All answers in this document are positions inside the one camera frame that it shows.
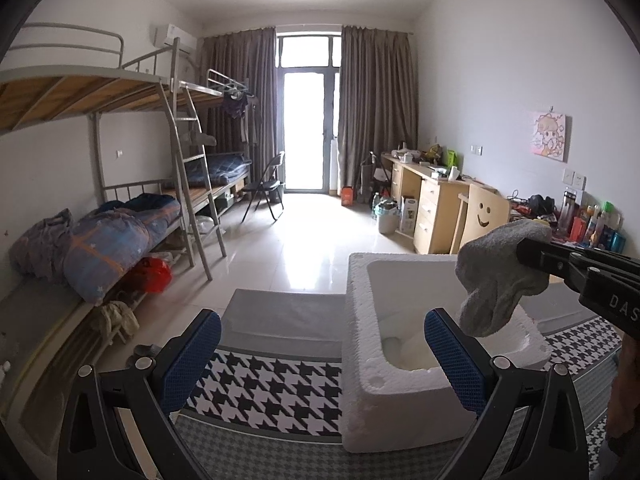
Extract houndstooth table cloth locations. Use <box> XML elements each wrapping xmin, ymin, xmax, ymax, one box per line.
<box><xmin>169</xmin><ymin>288</ymin><xmax>626</xmax><ymax>480</ymax></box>

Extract brown curtain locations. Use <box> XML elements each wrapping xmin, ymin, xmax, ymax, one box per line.
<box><xmin>201</xmin><ymin>27</ymin><xmax>278</xmax><ymax>181</ymax></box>
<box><xmin>337</xmin><ymin>26</ymin><xmax>418</xmax><ymax>190</ymax></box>

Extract black folding chair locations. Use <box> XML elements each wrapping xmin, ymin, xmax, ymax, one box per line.
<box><xmin>241</xmin><ymin>151</ymin><xmax>285</xmax><ymax>222</ymax></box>

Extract wooden desk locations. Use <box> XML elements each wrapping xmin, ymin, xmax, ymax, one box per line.
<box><xmin>382</xmin><ymin>152</ymin><xmax>626</xmax><ymax>261</ymax></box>

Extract teal bottle on desk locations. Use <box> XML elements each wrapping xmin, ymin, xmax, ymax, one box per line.
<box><xmin>611</xmin><ymin>232</ymin><xmax>626</xmax><ymax>254</ymax></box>

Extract wall power sockets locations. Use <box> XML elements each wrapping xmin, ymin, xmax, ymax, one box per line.
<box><xmin>562</xmin><ymin>168</ymin><xmax>586</xmax><ymax>191</ymax></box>

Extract balcony glass door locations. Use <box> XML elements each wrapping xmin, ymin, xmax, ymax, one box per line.
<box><xmin>276</xmin><ymin>32</ymin><xmax>342</xmax><ymax>194</ymax></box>

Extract white bucket on floor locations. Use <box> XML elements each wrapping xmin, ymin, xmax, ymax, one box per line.
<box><xmin>375</xmin><ymin>198</ymin><xmax>400</xmax><ymax>235</ymax></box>

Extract left brown curtain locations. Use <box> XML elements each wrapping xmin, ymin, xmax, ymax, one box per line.
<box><xmin>201</xmin><ymin>27</ymin><xmax>278</xmax><ymax>181</ymax></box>

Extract red plastic bag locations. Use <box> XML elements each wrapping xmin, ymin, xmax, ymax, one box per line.
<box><xmin>122</xmin><ymin>257</ymin><xmax>172</xmax><ymax>294</ymax></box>

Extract white air conditioner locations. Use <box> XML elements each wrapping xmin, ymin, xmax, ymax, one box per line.
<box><xmin>154</xmin><ymin>24</ymin><xmax>198</xmax><ymax>55</ymax></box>

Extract pink anime wall picture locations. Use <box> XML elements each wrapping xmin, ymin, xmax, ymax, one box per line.
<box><xmin>529</xmin><ymin>110</ymin><xmax>568</xmax><ymax>162</ymax></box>

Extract person's right hand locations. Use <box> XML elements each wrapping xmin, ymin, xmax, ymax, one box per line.
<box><xmin>606</xmin><ymin>334</ymin><xmax>639</xmax><ymax>438</ymax></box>

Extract grey sock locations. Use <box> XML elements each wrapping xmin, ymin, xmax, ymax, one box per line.
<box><xmin>456</xmin><ymin>220</ymin><xmax>552</xmax><ymax>338</ymax></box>

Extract blue plaid quilt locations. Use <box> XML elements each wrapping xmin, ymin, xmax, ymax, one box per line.
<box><xmin>63</xmin><ymin>193</ymin><xmax>181</xmax><ymax>304</ymax></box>

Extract white foam box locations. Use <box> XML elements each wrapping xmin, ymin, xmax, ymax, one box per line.
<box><xmin>340</xmin><ymin>251</ymin><xmax>554</xmax><ymax>455</ymax></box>

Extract metal bunk bed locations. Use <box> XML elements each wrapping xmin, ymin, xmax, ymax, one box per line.
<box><xmin>1</xmin><ymin>22</ymin><xmax>234</xmax><ymax>415</ymax></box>

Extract smiley face wooden chair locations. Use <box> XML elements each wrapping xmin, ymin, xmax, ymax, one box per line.
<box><xmin>449</xmin><ymin>183</ymin><xmax>511</xmax><ymax>255</ymax></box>

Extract right brown curtain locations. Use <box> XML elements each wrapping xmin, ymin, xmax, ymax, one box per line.
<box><xmin>337</xmin><ymin>26</ymin><xmax>418</xmax><ymax>190</ymax></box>

